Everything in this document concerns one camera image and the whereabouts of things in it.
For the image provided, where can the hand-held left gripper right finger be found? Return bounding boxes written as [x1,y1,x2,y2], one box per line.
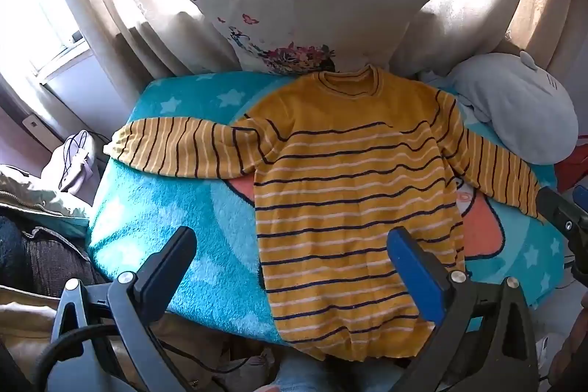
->
[387,227,541,392]

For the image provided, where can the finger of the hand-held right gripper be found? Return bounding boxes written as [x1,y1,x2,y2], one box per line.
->
[536,184,588,248]

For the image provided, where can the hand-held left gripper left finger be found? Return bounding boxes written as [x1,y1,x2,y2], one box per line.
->
[50,227,198,392]

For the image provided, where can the yellow striped sweater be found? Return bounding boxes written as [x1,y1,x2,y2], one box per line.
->
[103,67,545,363]

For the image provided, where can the blue star printed blanket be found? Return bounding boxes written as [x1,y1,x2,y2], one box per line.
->
[86,71,568,347]

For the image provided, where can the red cloth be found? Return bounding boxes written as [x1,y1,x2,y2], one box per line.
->
[553,144,588,181]

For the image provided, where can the pale blue plush toy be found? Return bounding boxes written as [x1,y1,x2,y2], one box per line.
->
[420,51,578,165]

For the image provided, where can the dark knit clothing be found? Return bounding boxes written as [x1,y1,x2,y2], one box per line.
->
[0,215,106,296]

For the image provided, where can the olive green jacket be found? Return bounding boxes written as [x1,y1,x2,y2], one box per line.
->
[0,165,93,232]

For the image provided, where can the tan cloth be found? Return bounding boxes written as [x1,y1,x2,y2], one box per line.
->
[0,284,62,379]

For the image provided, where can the white floral printed pillow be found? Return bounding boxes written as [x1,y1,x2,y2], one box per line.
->
[180,0,436,76]

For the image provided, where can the window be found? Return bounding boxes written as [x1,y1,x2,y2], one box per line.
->
[0,0,88,85]

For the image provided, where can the black cable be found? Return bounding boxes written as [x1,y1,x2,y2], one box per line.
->
[34,323,120,392]

